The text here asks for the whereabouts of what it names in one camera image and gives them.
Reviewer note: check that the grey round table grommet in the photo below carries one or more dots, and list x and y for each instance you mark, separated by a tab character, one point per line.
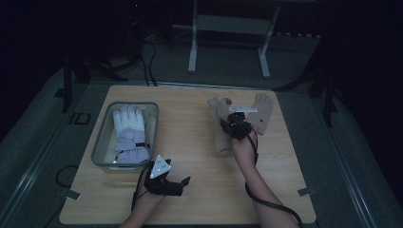
227	101

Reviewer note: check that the person's left hand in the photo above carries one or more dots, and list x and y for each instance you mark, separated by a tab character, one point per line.
149	198

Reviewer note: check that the plain beige knit glove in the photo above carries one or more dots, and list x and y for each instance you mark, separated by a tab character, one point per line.
220	139

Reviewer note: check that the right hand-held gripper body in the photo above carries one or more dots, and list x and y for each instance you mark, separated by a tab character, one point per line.
237	125

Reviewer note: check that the white metal stand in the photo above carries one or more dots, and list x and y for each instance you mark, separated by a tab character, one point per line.
231	25

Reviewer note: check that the clear plastic bin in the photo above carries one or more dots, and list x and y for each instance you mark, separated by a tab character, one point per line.
126	136

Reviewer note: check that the beige knit glove with button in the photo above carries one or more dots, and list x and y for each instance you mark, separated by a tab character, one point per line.
263	117

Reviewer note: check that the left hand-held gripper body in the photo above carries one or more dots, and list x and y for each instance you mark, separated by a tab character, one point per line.
161	180

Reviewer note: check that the grey tape piece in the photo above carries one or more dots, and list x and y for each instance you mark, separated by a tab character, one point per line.
306	191
70	194

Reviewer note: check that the purple and white ski glove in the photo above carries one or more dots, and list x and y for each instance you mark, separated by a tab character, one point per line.
130	136

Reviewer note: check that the person's right hand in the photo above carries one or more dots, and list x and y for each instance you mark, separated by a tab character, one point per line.
242	150

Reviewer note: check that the black rectangular floor bracket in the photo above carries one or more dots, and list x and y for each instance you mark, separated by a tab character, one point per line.
80	118

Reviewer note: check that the black tripod stand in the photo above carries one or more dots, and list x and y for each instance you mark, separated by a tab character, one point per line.
104	63

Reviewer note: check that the black stand with angled legs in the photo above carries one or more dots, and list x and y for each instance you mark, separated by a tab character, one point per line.
323	82

